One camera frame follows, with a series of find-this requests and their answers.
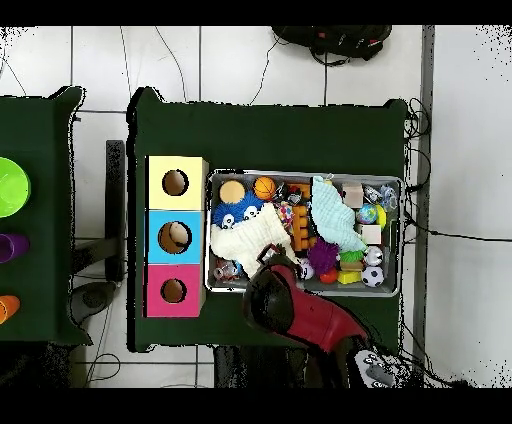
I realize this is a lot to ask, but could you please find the cream waffle cloth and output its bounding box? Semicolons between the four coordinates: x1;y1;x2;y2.
209;201;301;279

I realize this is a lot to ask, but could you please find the mint green waffle cloth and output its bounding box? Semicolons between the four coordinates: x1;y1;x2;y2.
310;175;367;253

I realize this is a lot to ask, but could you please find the shallow clear mesh bin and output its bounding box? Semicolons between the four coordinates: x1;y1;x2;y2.
205;169;403;298

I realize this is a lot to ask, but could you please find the wooden box with three holes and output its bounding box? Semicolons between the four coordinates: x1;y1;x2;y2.
142;155;210;319

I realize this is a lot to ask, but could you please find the orange plastic building block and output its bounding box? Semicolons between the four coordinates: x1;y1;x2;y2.
290;204;319;252

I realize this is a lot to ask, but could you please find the purple spiky ball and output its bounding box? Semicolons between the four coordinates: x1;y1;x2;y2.
307;239;341;275

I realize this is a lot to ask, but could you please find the blue fuzzy monster toy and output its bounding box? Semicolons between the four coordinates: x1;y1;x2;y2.
211;191;267;230

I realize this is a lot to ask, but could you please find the orange toy basketball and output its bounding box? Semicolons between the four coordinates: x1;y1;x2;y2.
253;176;278;201

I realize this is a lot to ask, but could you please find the tan round foam disc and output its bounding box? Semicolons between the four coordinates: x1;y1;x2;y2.
218;179;247;204

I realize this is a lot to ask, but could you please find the small soccer ball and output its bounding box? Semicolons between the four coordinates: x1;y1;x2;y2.
360;265;385;288

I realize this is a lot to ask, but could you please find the small globe ball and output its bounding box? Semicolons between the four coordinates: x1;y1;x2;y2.
356;203;379;225

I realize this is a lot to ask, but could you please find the dark green table cloth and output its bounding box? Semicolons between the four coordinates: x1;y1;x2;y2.
0;86;93;347
126;86;409;353

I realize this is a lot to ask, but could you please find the purple cup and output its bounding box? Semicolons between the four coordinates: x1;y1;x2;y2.
0;233;31;264

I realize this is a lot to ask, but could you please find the lime green bowl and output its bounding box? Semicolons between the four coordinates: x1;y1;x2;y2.
0;156;32;219

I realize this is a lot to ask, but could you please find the orange cup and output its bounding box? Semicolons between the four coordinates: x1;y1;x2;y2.
0;294;21;325

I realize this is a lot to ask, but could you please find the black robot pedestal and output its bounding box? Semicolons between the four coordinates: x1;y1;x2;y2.
213;344;321;389

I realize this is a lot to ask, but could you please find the black cable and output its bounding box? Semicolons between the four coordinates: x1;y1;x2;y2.
403;211;512;243

